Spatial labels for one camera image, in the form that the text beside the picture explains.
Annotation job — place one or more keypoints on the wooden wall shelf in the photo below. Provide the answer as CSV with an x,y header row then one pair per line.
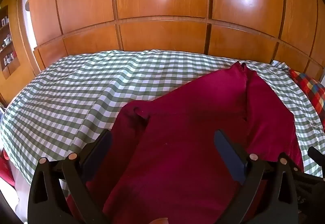
x,y
9,43

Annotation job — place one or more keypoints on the dark red garment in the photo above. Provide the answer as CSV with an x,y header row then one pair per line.
x,y
182,137

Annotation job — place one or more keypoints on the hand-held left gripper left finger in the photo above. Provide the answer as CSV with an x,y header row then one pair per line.
x,y
97,153

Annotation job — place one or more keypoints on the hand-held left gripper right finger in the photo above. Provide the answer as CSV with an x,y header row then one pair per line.
x,y
229,156

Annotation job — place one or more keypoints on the white bed base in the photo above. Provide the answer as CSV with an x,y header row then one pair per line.
x,y
19,188

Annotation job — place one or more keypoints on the red cloth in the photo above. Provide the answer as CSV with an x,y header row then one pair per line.
x,y
5,170

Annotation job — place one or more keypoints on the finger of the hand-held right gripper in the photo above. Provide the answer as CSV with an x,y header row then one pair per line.
x,y
317,155

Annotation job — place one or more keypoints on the colourful plaid pillow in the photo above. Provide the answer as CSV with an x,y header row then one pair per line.
x,y
313,89

